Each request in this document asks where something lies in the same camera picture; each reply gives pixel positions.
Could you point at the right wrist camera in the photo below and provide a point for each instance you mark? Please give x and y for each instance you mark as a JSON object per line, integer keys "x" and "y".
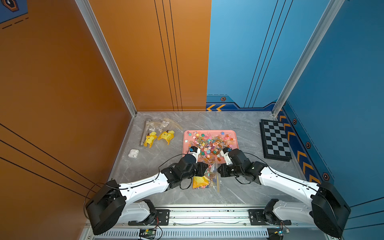
{"x": 225, "y": 154}

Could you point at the black white chessboard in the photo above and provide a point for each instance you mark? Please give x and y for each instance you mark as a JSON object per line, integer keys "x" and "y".
{"x": 275, "y": 141}

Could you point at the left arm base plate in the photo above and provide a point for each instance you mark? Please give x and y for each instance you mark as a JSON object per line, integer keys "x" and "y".
{"x": 160, "y": 218}

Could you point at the pink plastic tray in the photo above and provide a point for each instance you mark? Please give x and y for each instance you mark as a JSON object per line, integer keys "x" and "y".
{"x": 210, "y": 143}

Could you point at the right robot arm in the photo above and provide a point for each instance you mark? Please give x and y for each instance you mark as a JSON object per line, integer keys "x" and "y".
{"x": 308, "y": 193}

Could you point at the left aluminium corner post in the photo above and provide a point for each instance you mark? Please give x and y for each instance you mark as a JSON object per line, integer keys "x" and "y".
{"x": 101, "y": 42}

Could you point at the left green circuit board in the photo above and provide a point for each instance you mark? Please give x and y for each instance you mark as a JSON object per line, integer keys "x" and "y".
{"x": 147, "y": 234}

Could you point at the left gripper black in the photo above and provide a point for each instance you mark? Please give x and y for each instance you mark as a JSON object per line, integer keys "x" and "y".
{"x": 201, "y": 168}

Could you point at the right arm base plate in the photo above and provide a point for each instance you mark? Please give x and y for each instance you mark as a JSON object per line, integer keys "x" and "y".
{"x": 259, "y": 218}

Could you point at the white earbuds case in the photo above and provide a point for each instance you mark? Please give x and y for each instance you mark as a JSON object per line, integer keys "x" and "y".
{"x": 133, "y": 153}

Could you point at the right green circuit board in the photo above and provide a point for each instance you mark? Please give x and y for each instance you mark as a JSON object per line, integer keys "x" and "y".
{"x": 275, "y": 234}

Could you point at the right aluminium corner post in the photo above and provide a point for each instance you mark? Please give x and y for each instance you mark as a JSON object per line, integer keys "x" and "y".
{"x": 317, "y": 36}

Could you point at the silver microphone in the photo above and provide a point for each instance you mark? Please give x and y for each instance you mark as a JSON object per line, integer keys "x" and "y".
{"x": 145, "y": 131}

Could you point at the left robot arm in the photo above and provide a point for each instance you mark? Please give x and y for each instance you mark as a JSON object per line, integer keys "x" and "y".
{"x": 119, "y": 203}

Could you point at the yellow duck ziploc bag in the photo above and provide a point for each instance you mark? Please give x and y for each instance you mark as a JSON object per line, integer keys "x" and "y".
{"x": 169, "y": 129}
{"x": 210, "y": 179}
{"x": 153, "y": 133}

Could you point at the green circuit board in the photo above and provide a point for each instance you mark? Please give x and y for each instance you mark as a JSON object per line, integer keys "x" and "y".
{"x": 275, "y": 234}
{"x": 147, "y": 234}

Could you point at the aluminium front rail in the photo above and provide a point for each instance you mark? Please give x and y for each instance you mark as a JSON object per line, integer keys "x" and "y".
{"x": 210, "y": 217}

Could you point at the aluminium corner post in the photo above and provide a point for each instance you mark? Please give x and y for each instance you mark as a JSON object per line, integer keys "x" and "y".
{"x": 317, "y": 36}
{"x": 101, "y": 42}

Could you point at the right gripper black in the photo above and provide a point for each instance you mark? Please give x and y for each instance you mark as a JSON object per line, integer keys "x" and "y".
{"x": 223, "y": 173}

